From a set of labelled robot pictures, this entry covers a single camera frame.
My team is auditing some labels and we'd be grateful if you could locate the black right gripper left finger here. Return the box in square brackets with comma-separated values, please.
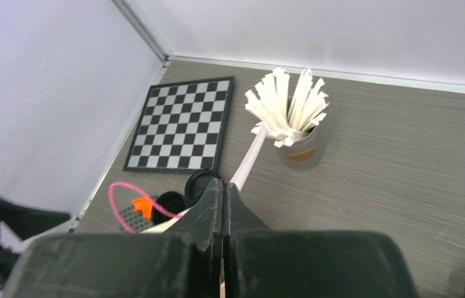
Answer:
[2, 179, 223, 297]

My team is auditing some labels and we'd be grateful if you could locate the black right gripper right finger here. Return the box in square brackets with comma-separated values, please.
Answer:
[223, 183, 418, 297]

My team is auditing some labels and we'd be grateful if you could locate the pink cakes paper bag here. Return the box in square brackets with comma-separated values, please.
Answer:
[107, 181, 191, 233]

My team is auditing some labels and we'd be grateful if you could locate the single white stirrer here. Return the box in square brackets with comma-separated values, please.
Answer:
[230, 122, 269, 192]

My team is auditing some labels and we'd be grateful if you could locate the black cup stack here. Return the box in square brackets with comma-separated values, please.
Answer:
[151, 191, 186, 225]

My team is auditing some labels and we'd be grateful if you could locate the grey studded baseplate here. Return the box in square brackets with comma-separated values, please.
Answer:
[119, 203, 154, 232]

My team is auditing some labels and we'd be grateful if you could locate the orange curved pipe piece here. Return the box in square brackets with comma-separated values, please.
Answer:
[132, 197, 153, 220]

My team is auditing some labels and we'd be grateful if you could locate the black lid stack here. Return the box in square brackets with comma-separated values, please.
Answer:
[184, 169, 220, 208]

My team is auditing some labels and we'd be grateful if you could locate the grey holder cup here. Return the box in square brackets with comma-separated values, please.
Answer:
[276, 125, 325, 171]

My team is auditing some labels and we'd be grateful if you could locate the black white chessboard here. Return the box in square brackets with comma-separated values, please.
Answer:
[124, 76, 235, 174]

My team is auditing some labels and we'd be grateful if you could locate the white wrapped stirrers bundle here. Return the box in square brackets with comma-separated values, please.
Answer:
[245, 67, 330, 148]

